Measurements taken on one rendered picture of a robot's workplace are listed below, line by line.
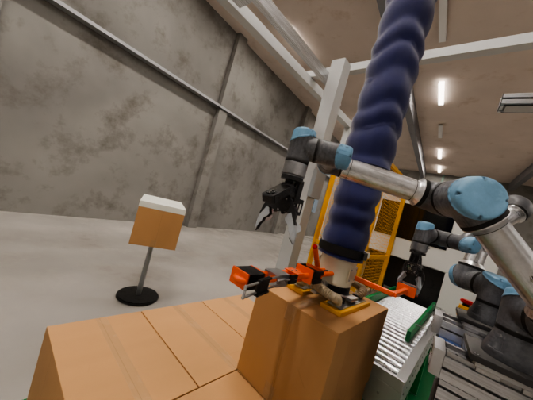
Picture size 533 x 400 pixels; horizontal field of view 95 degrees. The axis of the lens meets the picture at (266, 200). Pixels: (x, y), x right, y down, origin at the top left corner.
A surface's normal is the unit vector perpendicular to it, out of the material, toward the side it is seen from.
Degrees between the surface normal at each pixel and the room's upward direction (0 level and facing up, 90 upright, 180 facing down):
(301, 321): 90
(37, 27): 90
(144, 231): 90
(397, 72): 79
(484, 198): 85
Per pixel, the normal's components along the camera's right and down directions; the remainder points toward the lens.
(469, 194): -0.22, -0.15
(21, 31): 0.78, 0.22
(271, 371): -0.66, -0.18
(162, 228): 0.40, 0.11
